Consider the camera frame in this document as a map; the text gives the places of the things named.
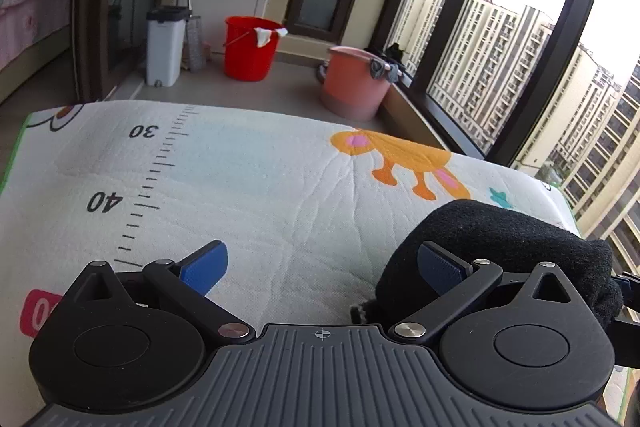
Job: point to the black fleece garment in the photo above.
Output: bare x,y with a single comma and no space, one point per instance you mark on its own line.
500,227

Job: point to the dark sliding door frame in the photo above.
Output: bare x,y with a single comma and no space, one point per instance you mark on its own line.
92,7

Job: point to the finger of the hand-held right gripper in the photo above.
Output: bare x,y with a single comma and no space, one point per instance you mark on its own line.
629,297

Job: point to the pink plastic bucket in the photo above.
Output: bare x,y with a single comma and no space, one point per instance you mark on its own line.
355,82

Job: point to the white mop bin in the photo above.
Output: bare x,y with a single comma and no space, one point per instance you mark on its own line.
167,49

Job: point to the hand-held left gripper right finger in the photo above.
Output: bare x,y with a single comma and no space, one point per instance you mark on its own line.
442,269

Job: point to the dark window frame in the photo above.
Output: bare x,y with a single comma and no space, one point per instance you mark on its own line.
557,57

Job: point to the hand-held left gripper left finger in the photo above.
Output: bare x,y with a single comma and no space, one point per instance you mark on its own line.
205,267

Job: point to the printed cartoon mat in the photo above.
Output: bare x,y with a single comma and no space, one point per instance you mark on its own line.
250,187

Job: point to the apartment buildings outside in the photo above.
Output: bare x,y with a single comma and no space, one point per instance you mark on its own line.
500,57

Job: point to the black item on windowsill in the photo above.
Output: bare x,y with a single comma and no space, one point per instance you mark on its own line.
395,53

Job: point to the pink bed blanket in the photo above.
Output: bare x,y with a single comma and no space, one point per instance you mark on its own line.
30,2

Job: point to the red plastic bucket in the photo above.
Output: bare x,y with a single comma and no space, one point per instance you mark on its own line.
250,57

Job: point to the grey cloth on bucket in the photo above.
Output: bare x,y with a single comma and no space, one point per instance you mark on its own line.
385,69

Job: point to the white rag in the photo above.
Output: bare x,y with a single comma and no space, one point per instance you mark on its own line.
267,36

